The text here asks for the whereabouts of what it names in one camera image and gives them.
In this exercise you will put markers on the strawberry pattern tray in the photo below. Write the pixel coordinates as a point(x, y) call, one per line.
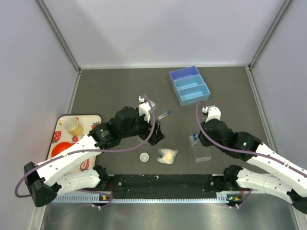
point(87, 121)

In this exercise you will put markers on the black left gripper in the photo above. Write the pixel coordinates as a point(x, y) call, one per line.
point(157, 135)

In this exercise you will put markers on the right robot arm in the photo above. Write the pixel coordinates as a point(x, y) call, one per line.
point(285, 180)

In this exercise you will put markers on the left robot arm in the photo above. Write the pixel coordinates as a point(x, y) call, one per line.
point(49, 179)

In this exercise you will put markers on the orange plastic bowl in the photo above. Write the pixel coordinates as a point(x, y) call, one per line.
point(58, 148)

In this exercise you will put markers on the small white plastic cup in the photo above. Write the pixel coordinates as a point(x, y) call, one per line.
point(144, 157)

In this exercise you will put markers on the cream ceramic mug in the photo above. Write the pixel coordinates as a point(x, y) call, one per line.
point(72, 125)

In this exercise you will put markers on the grey slotted cable duct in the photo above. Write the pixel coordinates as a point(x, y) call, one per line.
point(97, 199)

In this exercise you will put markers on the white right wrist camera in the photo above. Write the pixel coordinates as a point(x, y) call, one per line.
point(211, 113)

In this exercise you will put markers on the clear bag of cotton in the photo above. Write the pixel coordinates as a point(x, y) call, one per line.
point(167, 156)

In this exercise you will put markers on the blue compartment organizer box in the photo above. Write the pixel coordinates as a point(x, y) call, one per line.
point(189, 86)

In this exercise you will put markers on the clear acrylic test tube rack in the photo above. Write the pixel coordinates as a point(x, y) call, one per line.
point(200, 152)

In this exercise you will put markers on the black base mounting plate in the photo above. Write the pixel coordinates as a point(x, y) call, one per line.
point(164, 186)

